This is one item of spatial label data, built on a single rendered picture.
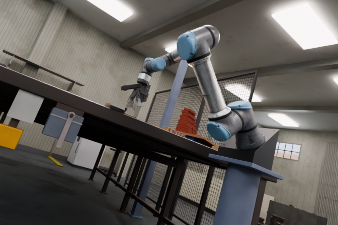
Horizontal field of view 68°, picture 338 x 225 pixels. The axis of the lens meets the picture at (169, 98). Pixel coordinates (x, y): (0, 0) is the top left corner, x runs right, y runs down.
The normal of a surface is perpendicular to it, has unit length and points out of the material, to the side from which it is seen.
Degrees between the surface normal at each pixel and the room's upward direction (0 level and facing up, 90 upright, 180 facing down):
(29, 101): 90
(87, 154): 90
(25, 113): 90
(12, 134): 90
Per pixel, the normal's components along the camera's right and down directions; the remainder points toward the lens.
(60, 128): 0.48, -0.07
